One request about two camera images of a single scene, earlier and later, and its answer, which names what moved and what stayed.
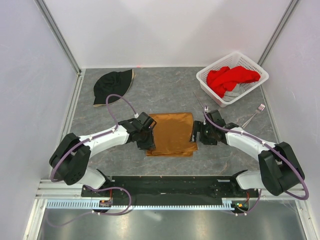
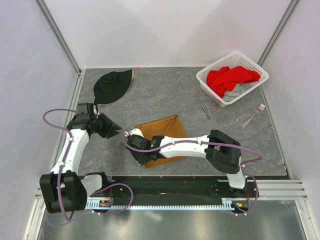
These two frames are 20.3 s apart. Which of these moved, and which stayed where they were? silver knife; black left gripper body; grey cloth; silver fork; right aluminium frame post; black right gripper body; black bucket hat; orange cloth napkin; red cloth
Moved: orange cloth napkin; black right gripper body; black left gripper body
Stayed: silver knife; grey cloth; black bucket hat; silver fork; red cloth; right aluminium frame post
